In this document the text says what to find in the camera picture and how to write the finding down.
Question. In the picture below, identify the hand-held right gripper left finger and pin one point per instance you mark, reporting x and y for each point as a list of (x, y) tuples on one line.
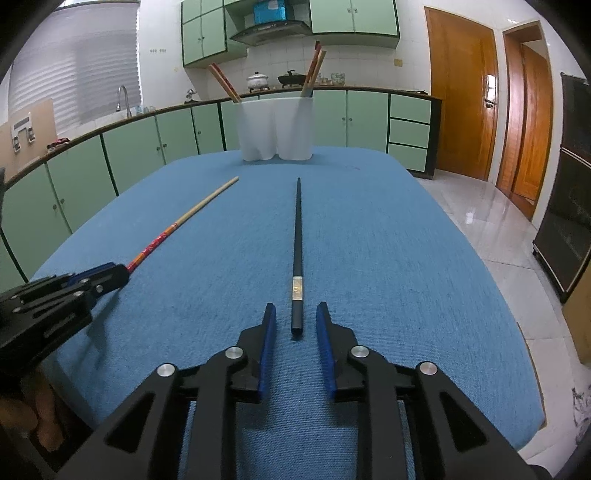
[(268, 350)]

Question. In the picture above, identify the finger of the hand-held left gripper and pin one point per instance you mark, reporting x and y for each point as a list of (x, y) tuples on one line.
[(92, 271), (111, 279)]

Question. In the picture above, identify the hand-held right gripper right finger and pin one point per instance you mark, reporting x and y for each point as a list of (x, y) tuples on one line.
[(325, 355)]

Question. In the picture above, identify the black chopstick with gold band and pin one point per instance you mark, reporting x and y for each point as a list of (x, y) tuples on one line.
[(298, 249)]

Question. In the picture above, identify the white utensil holder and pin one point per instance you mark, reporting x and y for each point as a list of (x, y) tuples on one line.
[(291, 134)]

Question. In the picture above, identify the plain wooden chopstick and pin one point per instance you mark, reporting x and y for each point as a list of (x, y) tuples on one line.
[(224, 85)]

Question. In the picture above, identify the person's left hand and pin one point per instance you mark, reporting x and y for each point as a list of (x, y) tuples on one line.
[(48, 415)]

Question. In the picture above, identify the blue tablecloth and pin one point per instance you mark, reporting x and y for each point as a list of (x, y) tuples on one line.
[(392, 277)]

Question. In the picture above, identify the green lower kitchen cabinets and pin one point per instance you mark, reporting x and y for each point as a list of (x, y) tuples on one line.
[(138, 147)]

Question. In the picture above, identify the red cloth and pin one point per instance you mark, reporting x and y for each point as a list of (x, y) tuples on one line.
[(58, 143)]

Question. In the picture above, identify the cardboard box with labels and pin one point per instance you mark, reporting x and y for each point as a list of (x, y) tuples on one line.
[(32, 138)]

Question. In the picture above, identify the chrome sink faucet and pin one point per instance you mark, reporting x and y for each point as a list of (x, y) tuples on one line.
[(123, 97)]

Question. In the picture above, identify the white window blinds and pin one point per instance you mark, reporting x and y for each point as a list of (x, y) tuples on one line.
[(83, 60)]

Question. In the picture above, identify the white cooking pot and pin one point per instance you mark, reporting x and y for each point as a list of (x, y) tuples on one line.
[(257, 81)]

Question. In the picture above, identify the plain cardboard box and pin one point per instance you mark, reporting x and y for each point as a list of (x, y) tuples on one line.
[(579, 323)]

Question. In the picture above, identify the grey floor rag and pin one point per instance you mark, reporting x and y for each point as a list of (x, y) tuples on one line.
[(578, 415)]

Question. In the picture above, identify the black wok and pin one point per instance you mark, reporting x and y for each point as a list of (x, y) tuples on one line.
[(292, 79)]

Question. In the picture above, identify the closed wooden door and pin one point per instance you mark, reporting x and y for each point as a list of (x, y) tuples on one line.
[(459, 97)]

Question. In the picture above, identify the black glass-front cabinet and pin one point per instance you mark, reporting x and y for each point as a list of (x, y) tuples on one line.
[(568, 194)]

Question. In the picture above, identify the black range hood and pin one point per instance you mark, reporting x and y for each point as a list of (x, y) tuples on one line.
[(270, 32)]

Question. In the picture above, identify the open wooden door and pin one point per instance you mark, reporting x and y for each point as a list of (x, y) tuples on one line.
[(528, 129)]

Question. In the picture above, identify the small wall tap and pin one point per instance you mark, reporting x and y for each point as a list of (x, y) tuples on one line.
[(191, 94)]

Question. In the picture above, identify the green narrow wall cabinet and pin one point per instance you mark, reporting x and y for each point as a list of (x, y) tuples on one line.
[(203, 32)]

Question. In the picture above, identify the green wide wall cabinet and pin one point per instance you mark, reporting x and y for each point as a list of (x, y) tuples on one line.
[(353, 18)]

